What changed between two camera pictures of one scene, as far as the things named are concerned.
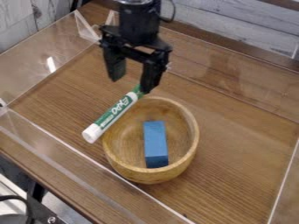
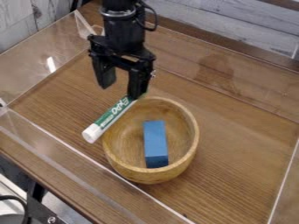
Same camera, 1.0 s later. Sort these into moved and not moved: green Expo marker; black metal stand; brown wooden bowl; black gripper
Moved: black gripper
Not moved: brown wooden bowl; black metal stand; green Expo marker
